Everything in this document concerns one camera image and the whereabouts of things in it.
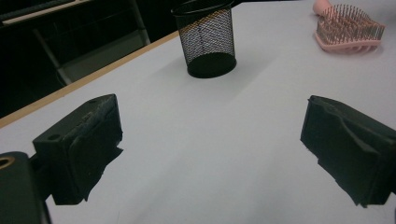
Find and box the pink hairbrush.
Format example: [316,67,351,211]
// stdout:
[312,0,387,55]

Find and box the black mesh pen holder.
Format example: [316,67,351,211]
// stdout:
[171,0,238,79]

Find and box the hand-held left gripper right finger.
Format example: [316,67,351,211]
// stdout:
[300,95,396,208]

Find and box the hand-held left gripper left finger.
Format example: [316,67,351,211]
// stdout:
[32,93,124,206]

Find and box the white metal stand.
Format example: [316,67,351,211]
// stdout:
[0,0,151,86]

